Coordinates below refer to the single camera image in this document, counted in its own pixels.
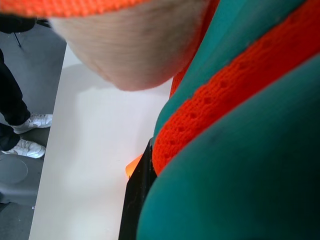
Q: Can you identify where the beige plush toy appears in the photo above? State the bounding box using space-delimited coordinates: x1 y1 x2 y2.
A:
49 4 209 92

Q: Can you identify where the person black trouser leg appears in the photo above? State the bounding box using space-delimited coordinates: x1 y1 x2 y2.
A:
0 48 32 129
0 122 21 152

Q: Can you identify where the orange and teal backpack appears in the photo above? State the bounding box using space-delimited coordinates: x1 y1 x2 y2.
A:
0 0 320 240

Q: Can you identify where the grey round floor base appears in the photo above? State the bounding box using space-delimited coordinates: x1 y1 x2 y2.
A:
0 153 43 206

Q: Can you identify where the white sneaker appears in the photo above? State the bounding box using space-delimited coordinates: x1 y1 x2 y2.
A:
1 138 47 159
12 112 54 135

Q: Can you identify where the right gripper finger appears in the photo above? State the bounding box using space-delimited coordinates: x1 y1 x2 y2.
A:
119 138 158 240

